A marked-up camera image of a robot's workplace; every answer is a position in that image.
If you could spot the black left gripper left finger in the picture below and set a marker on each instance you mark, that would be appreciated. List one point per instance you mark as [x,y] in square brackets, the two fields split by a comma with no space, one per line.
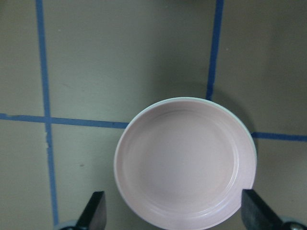
[93,216]

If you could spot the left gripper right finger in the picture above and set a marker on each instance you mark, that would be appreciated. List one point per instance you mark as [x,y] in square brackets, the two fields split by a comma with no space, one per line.
[257,215]

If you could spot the white plate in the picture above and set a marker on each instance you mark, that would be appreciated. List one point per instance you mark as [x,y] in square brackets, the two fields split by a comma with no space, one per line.
[249,129]

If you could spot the pink plate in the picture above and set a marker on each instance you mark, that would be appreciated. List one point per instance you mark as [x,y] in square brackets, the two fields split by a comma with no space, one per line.
[174,209]

